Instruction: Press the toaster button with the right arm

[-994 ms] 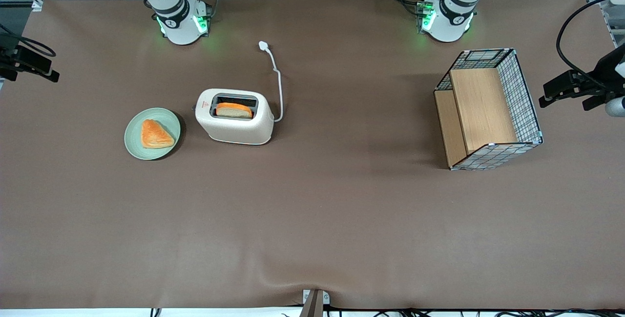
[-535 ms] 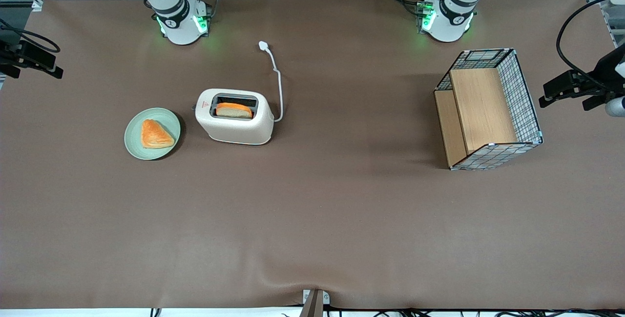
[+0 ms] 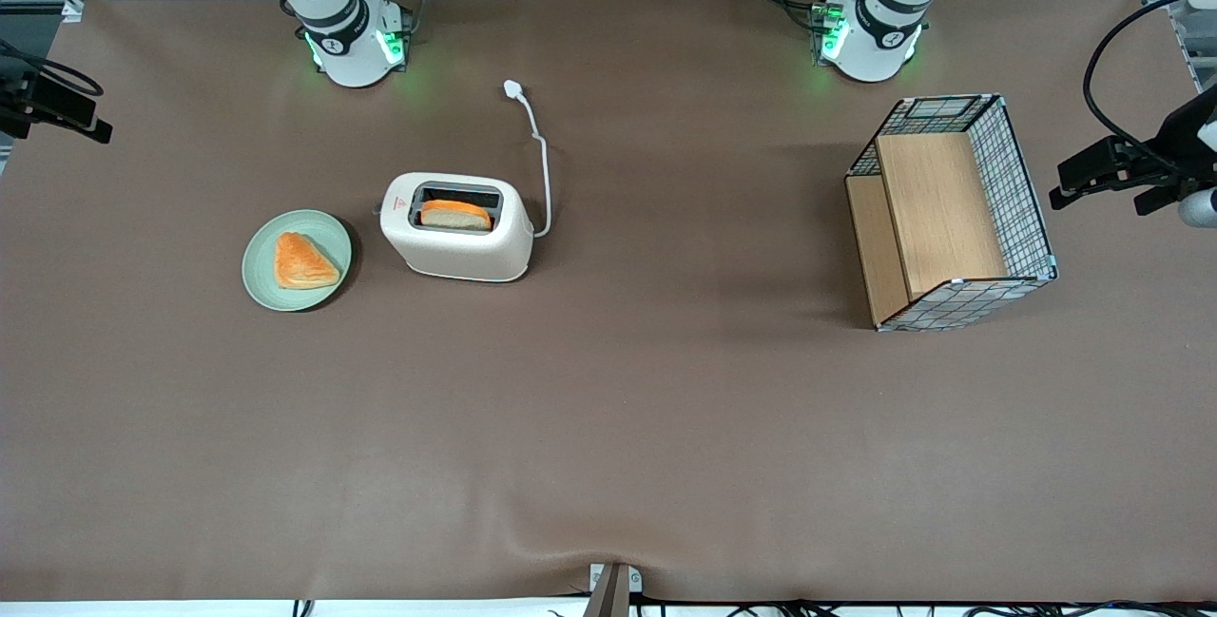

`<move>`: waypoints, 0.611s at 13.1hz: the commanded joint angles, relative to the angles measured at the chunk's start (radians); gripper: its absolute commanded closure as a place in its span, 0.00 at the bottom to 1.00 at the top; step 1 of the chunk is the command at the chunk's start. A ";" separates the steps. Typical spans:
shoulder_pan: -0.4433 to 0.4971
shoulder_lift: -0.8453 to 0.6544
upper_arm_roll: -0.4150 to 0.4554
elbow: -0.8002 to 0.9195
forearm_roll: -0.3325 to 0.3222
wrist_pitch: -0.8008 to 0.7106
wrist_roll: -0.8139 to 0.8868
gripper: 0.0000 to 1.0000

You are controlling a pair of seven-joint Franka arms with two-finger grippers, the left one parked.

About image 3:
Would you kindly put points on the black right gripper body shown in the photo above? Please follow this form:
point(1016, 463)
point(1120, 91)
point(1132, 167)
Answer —
point(21, 96)

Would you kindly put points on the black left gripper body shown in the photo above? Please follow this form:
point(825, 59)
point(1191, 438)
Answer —
point(1175, 144)

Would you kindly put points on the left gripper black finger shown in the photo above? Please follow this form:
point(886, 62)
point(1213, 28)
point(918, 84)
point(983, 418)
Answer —
point(1155, 199)
point(1103, 165)

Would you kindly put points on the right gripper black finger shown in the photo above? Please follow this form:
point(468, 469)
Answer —
point(62, 102)
point(95, 132)

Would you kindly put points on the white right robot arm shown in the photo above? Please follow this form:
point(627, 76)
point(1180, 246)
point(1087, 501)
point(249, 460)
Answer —
point(338, 18)

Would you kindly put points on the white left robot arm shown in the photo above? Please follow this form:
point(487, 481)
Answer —
point(870, 37)

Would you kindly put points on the white two-slot toaster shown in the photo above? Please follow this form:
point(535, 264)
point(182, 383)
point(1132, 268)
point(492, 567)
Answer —
point(466, 251)

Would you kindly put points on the wooden shelf insert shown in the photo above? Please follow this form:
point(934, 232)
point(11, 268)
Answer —
point(936, 218)

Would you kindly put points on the pale green round plate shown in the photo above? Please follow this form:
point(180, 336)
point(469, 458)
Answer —
point(261, 265)

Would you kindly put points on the triangular orange bread piece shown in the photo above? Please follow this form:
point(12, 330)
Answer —
point(302, 265)

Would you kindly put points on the toast slice with orange crust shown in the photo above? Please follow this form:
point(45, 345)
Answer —
point(454, 215)

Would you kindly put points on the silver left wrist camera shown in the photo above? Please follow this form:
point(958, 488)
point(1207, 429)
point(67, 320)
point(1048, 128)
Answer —
point(1200, 208)

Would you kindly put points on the aluminium frame rail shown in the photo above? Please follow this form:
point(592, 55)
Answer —
point(1174, 18)

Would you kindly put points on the metal table edge bracket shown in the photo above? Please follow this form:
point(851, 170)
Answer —
point(613, 588)

